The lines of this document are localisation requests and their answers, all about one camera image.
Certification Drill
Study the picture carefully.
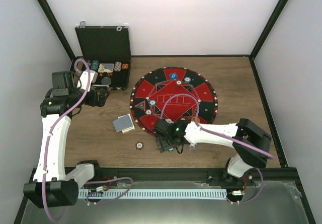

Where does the blue backed card deck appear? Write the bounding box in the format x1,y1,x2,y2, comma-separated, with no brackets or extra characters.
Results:
113,114,135,133

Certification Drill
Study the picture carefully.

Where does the teal chip stack in case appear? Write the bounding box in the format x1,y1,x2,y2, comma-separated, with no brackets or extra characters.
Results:
91,60,100,70

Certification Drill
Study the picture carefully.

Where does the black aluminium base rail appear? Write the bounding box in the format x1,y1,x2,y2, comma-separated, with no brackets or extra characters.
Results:
92,168,300,188

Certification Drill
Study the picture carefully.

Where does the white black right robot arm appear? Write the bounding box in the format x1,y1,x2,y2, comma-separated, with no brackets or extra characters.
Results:
153,118,273,185

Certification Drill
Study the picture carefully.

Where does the red black chip stack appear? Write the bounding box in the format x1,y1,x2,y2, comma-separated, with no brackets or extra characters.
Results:
135,142,144,150

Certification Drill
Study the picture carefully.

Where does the boxed card deck in case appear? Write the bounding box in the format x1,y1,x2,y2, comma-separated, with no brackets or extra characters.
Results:
98,63,114,73

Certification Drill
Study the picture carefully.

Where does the white purple chip stack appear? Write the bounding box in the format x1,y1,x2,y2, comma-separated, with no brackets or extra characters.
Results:
188,144,197,150

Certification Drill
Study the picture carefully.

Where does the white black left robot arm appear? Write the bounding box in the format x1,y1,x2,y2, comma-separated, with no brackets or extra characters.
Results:
23,70,109,208

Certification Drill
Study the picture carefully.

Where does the round red black poker mat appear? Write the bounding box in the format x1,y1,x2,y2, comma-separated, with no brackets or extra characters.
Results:
129,67,218,135

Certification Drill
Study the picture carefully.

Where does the teal chips seat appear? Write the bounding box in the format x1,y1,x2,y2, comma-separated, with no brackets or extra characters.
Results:
184,77,191,83
149,100,156,106

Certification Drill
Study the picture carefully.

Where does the orange big blind button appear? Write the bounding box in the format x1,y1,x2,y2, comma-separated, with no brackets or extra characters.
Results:
192,117,200,123

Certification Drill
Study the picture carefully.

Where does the red yellow chip stack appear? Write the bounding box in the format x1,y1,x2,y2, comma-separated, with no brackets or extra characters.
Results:
122,63,129,69

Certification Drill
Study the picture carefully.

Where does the light blue slotted cable duct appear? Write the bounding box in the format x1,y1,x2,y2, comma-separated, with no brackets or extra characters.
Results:
78,189,227,200

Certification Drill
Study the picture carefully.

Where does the teal chips top seat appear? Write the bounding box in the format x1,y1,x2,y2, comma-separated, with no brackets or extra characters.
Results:
184,77,191,83

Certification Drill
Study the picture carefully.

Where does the grey round dealer disc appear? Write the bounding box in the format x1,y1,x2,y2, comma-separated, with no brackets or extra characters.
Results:
101,77,112,86

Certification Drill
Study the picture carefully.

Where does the blue small blind button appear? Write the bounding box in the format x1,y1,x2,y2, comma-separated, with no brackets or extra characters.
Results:
169,72,178,80

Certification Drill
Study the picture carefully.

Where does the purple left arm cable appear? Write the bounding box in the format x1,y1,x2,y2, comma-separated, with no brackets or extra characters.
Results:
42,58,92,222

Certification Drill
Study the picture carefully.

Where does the black poker chip case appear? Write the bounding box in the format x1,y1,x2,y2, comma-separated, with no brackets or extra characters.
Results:
75,21,131,90

